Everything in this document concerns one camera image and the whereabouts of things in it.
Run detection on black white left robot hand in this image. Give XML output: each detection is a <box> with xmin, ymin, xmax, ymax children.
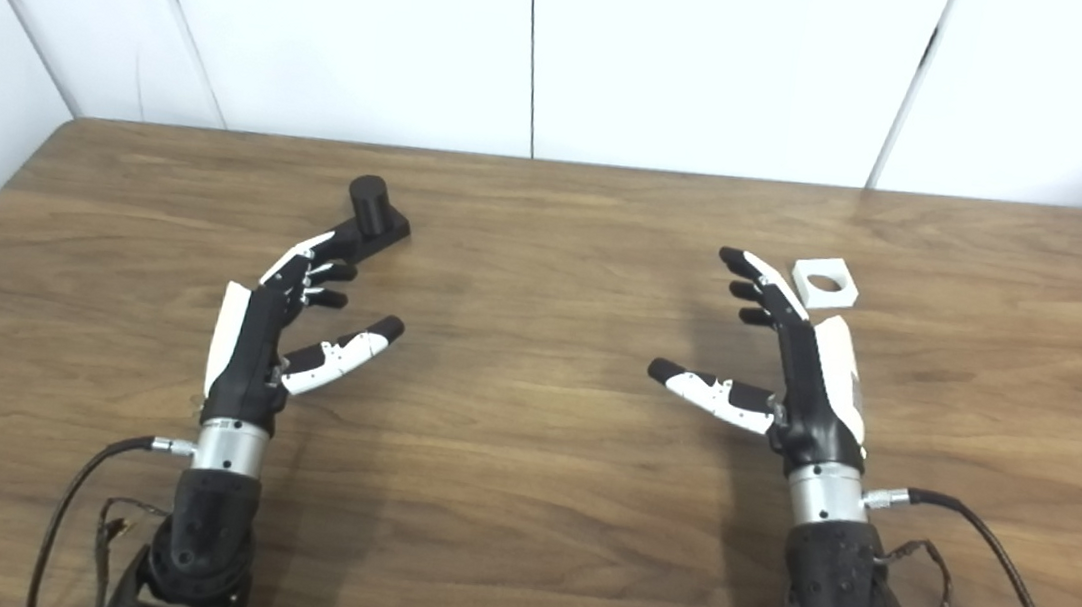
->
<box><xmin>199</xmin><ymin>218</ymin><xmax>415</xmax><ymax>444</ymax></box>

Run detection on thin arm wire bundle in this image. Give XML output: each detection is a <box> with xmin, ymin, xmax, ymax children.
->
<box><xmin>88</xmin><ymin>494</ymin><xmax>175</xmax><ymax>607</ymax></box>
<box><xmin>874</xmin><ymin>534</ymin><xmax>961</xmax><ymax>607</ymax></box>

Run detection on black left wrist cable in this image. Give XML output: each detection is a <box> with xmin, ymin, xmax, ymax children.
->
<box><xmin>26</xmin><ymin>424</ymin><xmax>198</xmax><ymax>607</ymax></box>

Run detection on white square piece with hole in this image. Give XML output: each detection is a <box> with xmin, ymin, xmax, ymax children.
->
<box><xmin>788</xmin><ymin>254</ymin><xmax>862</xmax><ymax>313</ymax></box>

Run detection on thin right arm wire bundle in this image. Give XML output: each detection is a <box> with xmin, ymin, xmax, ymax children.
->
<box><xmin>874</xmin><ymin>534</ymin><xmax>961</xmax><ymax>607</ymax></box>

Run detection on thin left arm wire bundle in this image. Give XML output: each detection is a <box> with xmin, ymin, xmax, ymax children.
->
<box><xmin>88</xmin><ymin>494</ymin><xmax>175</xmax><ymax>607</ymax></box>

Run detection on black peg with square base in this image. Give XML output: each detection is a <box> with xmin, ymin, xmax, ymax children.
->
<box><xmin>324</xmin><ymin>171</ymin><xmax>417</xmax><ymax>270</ymax></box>

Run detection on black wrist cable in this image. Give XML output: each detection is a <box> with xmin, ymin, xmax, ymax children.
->
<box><xmin>851</xmin><ymin>483</ymin><xmax>1082</xmax><ymax>607</ymax></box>
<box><xmin>26</xmin><ymin>424</ymin><xmax>198</xmax><ymax>607</ymax></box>

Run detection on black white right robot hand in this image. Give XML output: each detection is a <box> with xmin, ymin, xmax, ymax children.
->
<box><xmin>638</xmin><ymin>240</ymin><xmax>888</xmax><ymax>482</ymax></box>

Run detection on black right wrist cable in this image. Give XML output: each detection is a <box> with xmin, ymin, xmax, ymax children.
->
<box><xmin>851</xmin><ymin>483</ymin><xmax>1082</xmax><ymax>607</ymax></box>

